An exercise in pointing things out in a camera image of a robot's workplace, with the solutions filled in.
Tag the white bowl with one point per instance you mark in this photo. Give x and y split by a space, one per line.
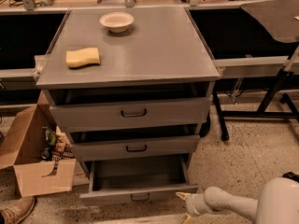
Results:
117 22

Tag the black table stand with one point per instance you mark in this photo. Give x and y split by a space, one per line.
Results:
280 82

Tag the black floor object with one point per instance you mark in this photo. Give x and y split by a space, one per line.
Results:
291 175

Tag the yellow sponge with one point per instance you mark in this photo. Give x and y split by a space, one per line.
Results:
82 57

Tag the grey drawer cabinet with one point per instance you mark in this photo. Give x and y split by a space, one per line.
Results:
161 46

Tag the snack packets in box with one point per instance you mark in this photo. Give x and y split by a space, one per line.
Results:
57 146

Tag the grey middle drawer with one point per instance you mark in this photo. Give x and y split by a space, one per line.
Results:
134 143

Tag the grey drawer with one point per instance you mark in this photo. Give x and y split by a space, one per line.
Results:
130 107
134 143
137 180

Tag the grey top drawer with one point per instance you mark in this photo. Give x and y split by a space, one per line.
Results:
130 107

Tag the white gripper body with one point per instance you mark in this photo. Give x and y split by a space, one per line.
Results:
193 204

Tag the open cardboard box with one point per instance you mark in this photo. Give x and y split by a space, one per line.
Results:
22 149

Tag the grey side table top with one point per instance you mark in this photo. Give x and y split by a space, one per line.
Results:
278 17

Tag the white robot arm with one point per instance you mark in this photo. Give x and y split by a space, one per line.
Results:
278 203

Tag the grey bottom drawer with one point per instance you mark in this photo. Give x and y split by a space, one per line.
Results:
137 180

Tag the brown shoe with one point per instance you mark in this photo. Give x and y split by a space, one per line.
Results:
18 211

